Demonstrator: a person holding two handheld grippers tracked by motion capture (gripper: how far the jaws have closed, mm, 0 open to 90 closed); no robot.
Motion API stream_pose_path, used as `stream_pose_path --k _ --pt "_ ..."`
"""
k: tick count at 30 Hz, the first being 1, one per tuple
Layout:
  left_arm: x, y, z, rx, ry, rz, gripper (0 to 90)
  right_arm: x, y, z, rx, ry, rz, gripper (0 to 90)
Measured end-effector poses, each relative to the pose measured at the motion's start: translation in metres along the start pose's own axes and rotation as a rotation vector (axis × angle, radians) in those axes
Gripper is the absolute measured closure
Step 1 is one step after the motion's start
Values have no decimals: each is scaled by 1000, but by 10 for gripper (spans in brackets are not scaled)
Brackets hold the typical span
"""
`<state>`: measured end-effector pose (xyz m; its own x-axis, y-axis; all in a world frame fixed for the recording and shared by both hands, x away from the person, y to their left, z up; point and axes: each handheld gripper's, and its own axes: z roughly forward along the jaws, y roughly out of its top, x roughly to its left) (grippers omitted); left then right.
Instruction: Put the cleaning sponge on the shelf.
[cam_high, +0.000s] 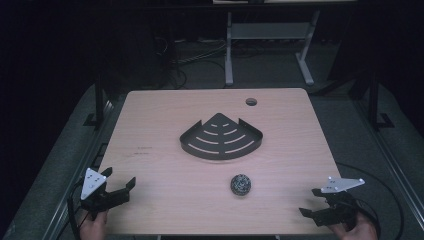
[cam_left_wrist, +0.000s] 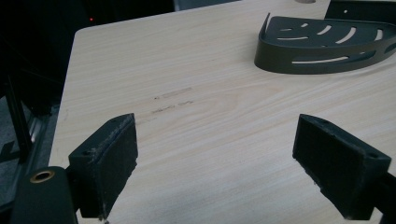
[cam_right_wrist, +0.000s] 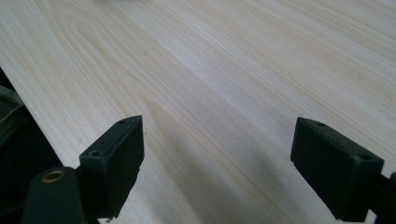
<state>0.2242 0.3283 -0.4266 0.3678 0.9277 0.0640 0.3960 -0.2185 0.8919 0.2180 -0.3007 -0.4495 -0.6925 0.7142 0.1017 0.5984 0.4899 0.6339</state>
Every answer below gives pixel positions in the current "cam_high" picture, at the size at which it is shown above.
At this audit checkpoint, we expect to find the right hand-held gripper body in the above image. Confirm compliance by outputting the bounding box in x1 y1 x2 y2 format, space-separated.
314 176 366 232

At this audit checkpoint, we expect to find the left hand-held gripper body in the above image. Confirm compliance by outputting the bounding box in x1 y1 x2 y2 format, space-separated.
80 167 131 221

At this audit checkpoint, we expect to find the steel wool scrubber ball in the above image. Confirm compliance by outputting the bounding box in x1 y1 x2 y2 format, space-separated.
230 173 253 197

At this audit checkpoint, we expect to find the black metal corner shelf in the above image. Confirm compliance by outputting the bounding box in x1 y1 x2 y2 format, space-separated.
179 112 264 161

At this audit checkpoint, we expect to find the person's right hand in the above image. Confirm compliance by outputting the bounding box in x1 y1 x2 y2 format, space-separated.
327 212 380 240

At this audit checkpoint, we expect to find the person's left hand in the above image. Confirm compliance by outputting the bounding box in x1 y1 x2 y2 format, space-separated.
78 210 109 240

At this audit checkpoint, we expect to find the grey metal stand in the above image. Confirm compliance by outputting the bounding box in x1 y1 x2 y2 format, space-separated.
224 9 322 88

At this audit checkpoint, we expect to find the aluminium frame rail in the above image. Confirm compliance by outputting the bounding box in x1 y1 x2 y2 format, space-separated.
41 99 116 240
353 98 424 218

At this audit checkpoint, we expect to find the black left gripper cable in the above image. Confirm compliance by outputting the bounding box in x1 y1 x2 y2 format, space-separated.
66 180 85 240

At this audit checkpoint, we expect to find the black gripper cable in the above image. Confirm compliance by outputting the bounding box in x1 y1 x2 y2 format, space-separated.
335 161 406 240
66 180 85 240

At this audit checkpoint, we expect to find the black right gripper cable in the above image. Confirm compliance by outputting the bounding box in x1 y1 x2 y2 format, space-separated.
335 161 406 240

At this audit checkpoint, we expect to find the black upright post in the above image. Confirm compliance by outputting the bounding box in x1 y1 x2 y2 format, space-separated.
83 71 106 128
367 71 396 132

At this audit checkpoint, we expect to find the bundle of floor cables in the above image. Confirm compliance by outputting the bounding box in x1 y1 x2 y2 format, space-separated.
153 35 228 90

